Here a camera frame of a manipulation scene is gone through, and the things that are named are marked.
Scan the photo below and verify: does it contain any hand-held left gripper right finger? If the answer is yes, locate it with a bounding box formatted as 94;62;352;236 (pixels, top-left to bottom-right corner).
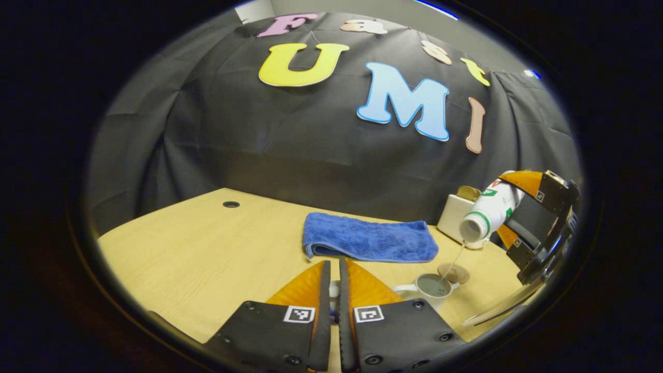
339;257;467;373

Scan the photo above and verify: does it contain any blue towel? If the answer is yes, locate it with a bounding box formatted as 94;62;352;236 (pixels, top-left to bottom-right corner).
302;212;440;263

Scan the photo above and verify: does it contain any round brown coaster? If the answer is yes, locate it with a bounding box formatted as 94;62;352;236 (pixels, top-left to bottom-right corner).
438;263;471;284

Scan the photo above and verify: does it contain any white ceramic teacup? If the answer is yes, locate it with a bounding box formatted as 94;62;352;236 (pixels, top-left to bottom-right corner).
392;273;460;313

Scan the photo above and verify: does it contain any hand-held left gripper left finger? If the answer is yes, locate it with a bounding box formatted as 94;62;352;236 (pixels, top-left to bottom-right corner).
202;260;332;372

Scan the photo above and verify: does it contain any white water bottle green label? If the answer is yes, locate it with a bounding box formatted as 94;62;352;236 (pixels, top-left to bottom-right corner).
459;171;525;243

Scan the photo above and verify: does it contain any white toaster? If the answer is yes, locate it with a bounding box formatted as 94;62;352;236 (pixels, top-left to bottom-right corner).
437;194;490;250

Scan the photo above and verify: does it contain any black backdrop cloth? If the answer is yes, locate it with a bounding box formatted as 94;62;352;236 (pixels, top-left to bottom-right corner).
88;11;583;236

